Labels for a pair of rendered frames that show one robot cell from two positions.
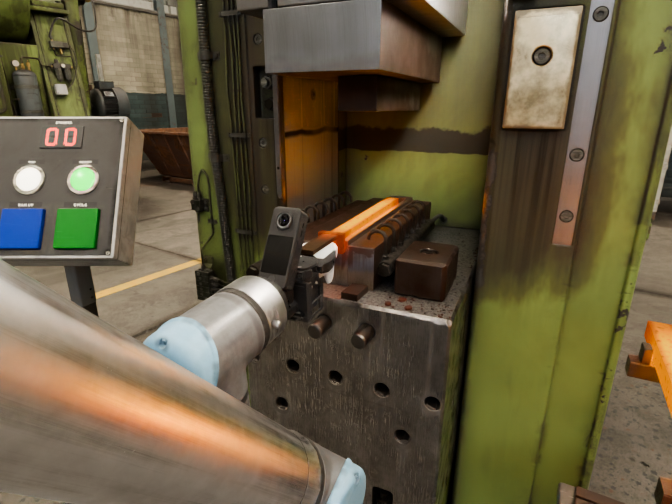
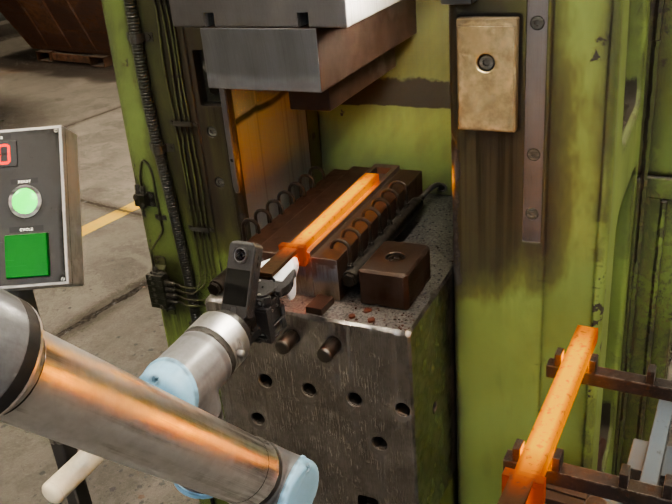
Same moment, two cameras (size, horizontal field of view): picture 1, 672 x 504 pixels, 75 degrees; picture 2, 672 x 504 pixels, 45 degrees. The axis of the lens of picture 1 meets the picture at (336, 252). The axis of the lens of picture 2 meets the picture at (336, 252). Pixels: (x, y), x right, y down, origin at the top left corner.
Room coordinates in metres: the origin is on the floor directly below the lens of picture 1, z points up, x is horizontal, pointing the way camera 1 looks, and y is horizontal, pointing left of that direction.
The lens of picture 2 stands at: (-0.49, -0.11, 1.59)
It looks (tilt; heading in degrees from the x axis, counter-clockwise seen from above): 26 degrees down; 2
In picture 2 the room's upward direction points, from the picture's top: 5 degrees counter-clockwise
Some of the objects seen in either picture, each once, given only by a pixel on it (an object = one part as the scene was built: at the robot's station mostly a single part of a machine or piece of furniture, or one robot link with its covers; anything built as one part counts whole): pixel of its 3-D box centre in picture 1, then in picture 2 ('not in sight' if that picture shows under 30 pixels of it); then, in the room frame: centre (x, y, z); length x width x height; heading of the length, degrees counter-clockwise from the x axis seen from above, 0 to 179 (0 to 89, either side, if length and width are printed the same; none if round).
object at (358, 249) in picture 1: (363, 231); (336, 222); (0.93, -0.06, 0.96); 0.42 x 0.20 x 0.09; 156
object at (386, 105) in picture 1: (384, 95); (345, 70); (0.96, -0.10, 1.24); 0.30 x 0.07 x 0.06; 156
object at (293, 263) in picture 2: (328, 265); (289, 282); (0.66, 0.01, 0.97); 0.09 x 0.03 x 0.06; 152
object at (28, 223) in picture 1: (22, 229); not in sight; (0.77, 0.57, 1.01); 0.07 x 0.05 x 0.07; 90
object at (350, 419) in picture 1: (384, 341); (373, 342); (0.92, -0.11, 0.69); 0.56 x 0.38 x 0.45; 156
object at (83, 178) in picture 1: (83, 179); (25, 201); (0.82, 0.47, 1.09); 0.05 x 0.03 x 0.04; 66
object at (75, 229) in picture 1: (78, 229); (28, 255); (0.77, 0.47, 1.01); 0.07 x 0.05 x 0.07; 90
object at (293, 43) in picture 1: (367, 52); (319, 30); (0.93, -0.06, 1.32); 0.42 x 0.20 x 0.10; 156
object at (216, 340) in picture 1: (204, 350); (184, 380); (0.42, 0.14, 0.96); 0.12 x 0.09 x 0.10; 155
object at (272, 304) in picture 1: (252, 313); (219, 343); (0.50, 0.11, 0.97); 0.10 x 0.05 x 0.09; 65
